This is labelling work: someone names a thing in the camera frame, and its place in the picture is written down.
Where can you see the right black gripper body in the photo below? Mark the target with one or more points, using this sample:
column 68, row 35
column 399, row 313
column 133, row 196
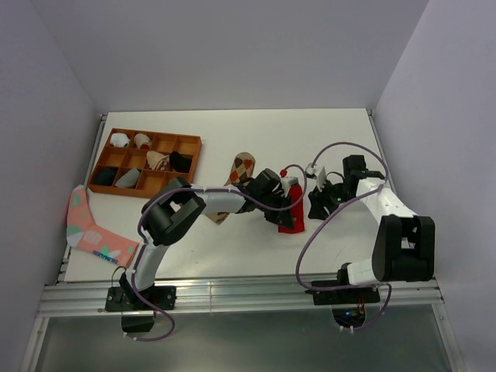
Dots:
column 331, row 196

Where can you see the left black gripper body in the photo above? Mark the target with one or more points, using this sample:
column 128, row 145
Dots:
column 277, row 201

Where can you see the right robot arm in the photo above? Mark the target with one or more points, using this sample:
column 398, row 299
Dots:
column 404, row 248

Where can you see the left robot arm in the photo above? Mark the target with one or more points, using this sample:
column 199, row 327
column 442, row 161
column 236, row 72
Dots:
column 167, row 217

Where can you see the brown argyle sock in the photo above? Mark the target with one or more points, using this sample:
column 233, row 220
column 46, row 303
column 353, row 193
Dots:
column 241, row 171

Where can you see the black rolled sock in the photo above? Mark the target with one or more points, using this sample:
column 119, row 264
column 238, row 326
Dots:
column 179, row 162

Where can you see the orange compartment tray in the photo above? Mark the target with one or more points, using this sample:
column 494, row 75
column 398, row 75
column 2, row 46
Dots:
column 150, row 181

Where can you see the beige red rolled sock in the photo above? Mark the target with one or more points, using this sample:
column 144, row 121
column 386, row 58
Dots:
column 142, row 141

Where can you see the grey rolled sock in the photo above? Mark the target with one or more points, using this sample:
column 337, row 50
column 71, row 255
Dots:
column 129, row 179

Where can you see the white rolled sock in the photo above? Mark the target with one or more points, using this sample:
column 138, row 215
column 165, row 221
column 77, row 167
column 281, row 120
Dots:
column 120, row 140

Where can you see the dark teal rolled sock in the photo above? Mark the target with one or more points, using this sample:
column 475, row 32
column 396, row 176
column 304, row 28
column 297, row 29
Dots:
column 105, row 177

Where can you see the pink patterned sock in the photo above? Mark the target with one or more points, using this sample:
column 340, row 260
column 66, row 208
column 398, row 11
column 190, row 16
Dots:
column 85, row 234

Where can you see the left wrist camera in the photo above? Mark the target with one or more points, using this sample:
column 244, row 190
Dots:
column 287, row 182

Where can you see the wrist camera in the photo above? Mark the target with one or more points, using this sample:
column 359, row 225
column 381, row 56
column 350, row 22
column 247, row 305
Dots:
column 287, row 182
column 318, row 174

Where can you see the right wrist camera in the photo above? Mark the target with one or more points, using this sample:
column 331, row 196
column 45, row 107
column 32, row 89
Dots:
column 318, row 174

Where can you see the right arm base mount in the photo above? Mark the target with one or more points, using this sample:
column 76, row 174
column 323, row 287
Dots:
column 354, row 315

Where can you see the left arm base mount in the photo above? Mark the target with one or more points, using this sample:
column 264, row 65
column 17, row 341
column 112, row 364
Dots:
column 137, row 316

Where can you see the aluminium frame rail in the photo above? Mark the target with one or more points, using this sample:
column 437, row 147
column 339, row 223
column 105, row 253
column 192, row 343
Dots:
column 236, row 294

